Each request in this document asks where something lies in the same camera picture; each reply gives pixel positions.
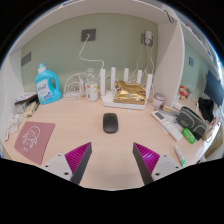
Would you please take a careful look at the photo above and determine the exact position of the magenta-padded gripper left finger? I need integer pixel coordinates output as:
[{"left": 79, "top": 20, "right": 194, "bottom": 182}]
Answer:
[{"left": 40, "top": 141, "right": 93, "bottom": 186}]

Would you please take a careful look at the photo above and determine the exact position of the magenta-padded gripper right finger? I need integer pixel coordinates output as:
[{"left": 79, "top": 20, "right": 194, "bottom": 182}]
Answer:
[{"left": 132, "top": 142, "right": 183, "bottom": 186}]

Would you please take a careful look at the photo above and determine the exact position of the black computer mouse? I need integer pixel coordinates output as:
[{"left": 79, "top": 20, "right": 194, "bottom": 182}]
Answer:
[{"left": 102, "top": 112, "right": 119, "bottom": 135}]

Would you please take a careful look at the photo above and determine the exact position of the pink printed mouse pad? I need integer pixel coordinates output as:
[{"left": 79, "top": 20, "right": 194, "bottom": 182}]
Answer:
[{"left": 13, "top": 120, "right": 57, "bottom": 166}]

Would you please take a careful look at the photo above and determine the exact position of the white green tube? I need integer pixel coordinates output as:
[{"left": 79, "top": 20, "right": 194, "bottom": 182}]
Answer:
[{"left": 174, "top": 144, "right": 188, "bottom": 168}]

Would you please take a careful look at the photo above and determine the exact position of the white remote control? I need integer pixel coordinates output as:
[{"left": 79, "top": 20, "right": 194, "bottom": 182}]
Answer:
[{"left": 150, "top": 110, "right": 184, "bottom": 142}]

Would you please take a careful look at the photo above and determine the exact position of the green pack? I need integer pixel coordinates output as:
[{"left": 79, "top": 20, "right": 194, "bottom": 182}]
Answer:
[{"left": 181, "top": 127, "right": 197, "bottom": 145}]

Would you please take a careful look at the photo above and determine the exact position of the small round jar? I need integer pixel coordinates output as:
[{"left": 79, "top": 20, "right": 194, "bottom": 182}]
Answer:
[{"left": 152, "top": 92, "right": 166, "bottom": 111}]

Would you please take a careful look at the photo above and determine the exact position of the grey zip pouch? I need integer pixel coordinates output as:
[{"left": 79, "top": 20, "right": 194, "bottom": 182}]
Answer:
[{"left": 175, "top": 106, "right": 208, "bottom": 140}]

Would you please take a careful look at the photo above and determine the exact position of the yellow small box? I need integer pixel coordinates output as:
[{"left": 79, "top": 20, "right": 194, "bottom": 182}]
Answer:
[{"left": 24, "top": 101, "right": 39, "bottom": 118}]

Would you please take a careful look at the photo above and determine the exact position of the gold foil bag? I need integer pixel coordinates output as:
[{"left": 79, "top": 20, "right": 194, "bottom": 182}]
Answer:
[{"left": 113, "top": 80, "right": 147, "bottom": 106}]

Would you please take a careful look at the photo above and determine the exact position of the white router with antennas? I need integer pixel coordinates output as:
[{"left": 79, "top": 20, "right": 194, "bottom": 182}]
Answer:
[{"left": 99, "top": 67, "right": 154, "bottom": 111}]

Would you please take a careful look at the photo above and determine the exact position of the clear plastic bottle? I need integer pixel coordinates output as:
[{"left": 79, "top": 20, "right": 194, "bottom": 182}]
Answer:
[{"left": 85, "top": 68, "right": 100, "bottom": 103}]

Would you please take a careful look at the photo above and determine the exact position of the clear plastic bag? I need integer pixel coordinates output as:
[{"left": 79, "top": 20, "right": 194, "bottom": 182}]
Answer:
[{"left": 3, "top": 113, "right": 25, "bottom": 143}]

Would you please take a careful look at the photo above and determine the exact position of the red toy figure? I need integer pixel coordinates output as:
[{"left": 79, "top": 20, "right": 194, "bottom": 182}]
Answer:
[{"left": 178, "top": 85, "right": 193, "bottom": 100}]

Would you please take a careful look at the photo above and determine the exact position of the blue detergent bottle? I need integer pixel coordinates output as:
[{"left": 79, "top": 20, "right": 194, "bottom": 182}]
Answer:
[{"left": 34, "top": 62, "right": 63, "bottom": 105}]

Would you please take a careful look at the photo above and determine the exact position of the black bag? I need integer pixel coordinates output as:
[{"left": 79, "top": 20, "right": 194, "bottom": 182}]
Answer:
[{"left": 197, "top": 97, "right": 215, "bottom": 123}]

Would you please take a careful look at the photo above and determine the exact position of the flat printed box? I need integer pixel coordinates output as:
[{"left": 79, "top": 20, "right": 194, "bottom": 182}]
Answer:
[{"left": 14, "top": 92, "right": 38, "bottom": 105}]

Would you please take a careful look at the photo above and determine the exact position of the black monitor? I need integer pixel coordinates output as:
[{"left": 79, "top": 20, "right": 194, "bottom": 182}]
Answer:
[{"left": 203, "top": 70, "right": 224, "bottom": 108}]

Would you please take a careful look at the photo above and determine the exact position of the white shelf unit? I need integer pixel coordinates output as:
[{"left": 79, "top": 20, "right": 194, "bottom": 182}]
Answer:
[{"left": 6, "top": 0, "right": 223, "bottom": 109}]

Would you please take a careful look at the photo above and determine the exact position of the grey wall plate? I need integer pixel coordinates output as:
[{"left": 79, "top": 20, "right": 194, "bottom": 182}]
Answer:
[{"left": 20, "top": 51, "right": 33, "bottom": 67}]

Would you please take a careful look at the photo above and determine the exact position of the white wall charger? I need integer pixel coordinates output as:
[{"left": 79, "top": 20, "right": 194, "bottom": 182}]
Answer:
[{"left": 143, "top": 29, "right": 154, "bottom": 47}]

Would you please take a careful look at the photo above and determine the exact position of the white power cable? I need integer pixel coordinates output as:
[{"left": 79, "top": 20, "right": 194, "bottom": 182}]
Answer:
[{"left": 78, "top": 34, "right": 106, "bottom": 73}]

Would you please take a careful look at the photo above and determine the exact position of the grey wall socket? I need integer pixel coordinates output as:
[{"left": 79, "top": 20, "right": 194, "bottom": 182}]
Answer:
[{"left": 80, "top": 28, "right": 97, "bottom": 43}]

